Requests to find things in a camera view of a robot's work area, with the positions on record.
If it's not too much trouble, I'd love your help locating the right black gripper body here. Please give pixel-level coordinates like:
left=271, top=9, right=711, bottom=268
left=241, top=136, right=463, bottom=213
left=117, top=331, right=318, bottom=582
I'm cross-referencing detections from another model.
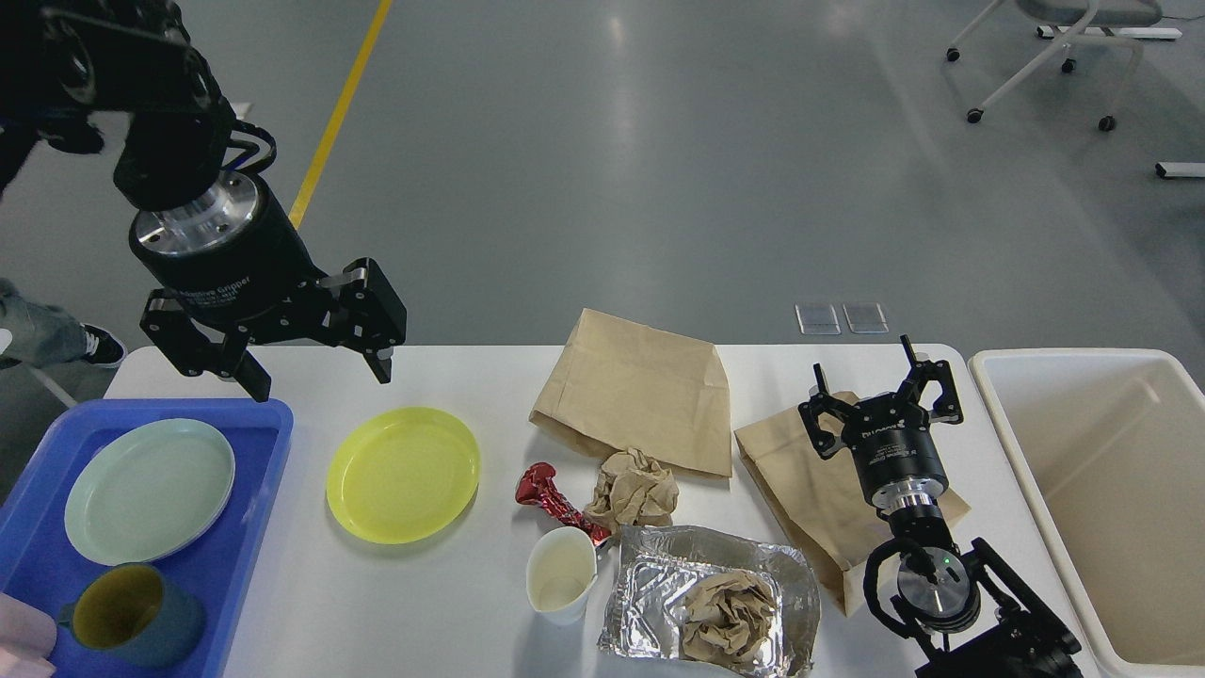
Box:
left=841, top=393, right=948, bottom=512

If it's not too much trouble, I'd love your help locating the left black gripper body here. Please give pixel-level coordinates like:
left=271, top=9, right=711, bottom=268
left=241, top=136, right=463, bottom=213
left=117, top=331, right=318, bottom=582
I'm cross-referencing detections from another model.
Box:
left=129, top=171, right=368, bottom=350

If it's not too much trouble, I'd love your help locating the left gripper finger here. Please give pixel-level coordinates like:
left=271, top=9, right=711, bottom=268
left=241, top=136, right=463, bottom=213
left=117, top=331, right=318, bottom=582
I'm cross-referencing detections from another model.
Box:
left=321, top=257, right=408, bottom=383
left=139, top=289, right=272, bottom=402

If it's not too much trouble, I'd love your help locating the yellow plastic plate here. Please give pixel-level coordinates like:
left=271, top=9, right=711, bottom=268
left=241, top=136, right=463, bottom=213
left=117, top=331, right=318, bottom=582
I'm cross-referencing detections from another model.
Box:
left=327, top=407, right=481, bottom=546

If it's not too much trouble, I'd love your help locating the dark teal mug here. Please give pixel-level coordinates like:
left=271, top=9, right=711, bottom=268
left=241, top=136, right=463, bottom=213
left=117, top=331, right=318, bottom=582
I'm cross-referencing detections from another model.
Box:
left=55, top=562, right=207, bottom=670

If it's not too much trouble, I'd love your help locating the pink mug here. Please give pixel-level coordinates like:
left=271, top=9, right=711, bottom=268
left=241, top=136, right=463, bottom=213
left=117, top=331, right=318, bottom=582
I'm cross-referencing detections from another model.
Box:
left=1, top=592, right=57, bottom=677

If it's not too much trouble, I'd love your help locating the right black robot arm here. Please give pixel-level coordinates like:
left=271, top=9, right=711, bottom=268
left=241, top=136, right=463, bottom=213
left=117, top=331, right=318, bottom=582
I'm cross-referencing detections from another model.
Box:
left=797, top=336, right=1082, bottom=677

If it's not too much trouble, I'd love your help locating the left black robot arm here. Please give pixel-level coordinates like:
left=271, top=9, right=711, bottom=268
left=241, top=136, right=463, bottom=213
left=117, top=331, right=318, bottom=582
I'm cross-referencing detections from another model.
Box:
left=1, top=1, right=408, bottom=402

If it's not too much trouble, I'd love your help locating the brown paper bag under gripper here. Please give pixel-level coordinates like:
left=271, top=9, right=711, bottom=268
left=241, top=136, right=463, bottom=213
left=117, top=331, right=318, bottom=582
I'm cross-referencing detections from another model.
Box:
left=734, top=391, right=972, bottom=617

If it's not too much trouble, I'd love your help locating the black white sneaker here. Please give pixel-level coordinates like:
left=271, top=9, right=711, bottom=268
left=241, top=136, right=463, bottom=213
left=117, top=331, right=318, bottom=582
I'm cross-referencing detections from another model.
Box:
left=81, top=323, right=127, bottom=369

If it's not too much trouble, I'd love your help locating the left floor outlet plate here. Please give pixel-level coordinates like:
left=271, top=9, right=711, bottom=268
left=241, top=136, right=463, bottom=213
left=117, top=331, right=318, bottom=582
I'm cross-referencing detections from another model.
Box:
left=795, top=303, right=844, bottom=336

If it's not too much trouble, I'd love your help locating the floor outlet plate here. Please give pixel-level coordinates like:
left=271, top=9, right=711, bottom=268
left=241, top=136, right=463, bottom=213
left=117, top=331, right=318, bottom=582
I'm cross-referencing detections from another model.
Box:
left=841, top=303, right=890, bottom=334
left=795, top=303, right=844, bottom=336

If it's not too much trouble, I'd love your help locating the right floor outlet plate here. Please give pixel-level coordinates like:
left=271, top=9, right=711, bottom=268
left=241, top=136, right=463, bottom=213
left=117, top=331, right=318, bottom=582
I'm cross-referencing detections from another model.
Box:
left=841, top=303, right=890, bottom=334

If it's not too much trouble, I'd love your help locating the pale green plate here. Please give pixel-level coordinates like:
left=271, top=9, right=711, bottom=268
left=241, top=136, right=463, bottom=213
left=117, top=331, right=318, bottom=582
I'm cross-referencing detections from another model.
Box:
left=63, top=419, right=236, bottom=566

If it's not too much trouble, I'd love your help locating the person leg in jeans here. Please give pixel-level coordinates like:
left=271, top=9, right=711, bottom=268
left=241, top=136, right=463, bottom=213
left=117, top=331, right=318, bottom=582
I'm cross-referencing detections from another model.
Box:
left=1, top=278, right=88, bottom=370

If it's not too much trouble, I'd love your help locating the white plastic bin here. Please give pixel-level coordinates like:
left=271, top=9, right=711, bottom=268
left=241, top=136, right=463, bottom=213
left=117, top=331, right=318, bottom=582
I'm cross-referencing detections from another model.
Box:
left=969, top=347, right=1204, bottom=677

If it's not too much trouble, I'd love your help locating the crumpled brown paper ball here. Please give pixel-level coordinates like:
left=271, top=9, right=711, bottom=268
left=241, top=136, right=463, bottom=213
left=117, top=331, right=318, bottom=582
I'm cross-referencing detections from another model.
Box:
left=584, top=449, right=678, bottom=533

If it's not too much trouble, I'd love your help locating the large brown paper bag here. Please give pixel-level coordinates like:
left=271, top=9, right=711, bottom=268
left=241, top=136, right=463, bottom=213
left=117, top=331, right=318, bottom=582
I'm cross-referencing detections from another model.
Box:
left=528, top=309, right=731, bottom=479

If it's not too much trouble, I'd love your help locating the crumpled paper in tray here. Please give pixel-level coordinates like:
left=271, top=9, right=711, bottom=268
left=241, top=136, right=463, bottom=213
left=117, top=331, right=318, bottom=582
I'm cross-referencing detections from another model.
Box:
left=681, top=571, right=778, bottom=667

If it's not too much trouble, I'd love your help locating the red foil wrapper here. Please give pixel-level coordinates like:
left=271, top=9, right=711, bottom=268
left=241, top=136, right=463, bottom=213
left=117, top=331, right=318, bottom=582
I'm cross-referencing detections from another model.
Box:
left=515, top=460, right=612, bottom=548

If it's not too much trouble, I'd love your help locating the aluminium foil tray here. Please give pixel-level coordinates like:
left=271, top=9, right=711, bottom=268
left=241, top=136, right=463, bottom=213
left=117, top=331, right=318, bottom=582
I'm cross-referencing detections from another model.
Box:
left=598, top=526, right=821, bottom=677

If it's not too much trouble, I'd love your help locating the blue plastic tray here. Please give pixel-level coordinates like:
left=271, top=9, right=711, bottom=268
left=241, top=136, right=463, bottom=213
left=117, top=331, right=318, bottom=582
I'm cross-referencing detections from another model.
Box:
left=1, top=397, right=293, bottom=677

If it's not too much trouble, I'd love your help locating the white paper cup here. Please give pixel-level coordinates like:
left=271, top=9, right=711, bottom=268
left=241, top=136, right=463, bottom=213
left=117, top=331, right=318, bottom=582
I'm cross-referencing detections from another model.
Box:
left=525, top=526, right=598, bottom=626

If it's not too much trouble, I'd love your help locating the white bar on floor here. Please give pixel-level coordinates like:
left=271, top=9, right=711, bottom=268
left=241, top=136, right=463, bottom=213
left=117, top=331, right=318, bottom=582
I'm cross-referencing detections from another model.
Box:
left=1154, top=160, right=1205, bottom=179

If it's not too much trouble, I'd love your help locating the office chair with castors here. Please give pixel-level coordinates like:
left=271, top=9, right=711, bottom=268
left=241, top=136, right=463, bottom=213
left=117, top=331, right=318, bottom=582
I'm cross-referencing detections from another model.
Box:
left=965, top=1, right=1164, bottom=132

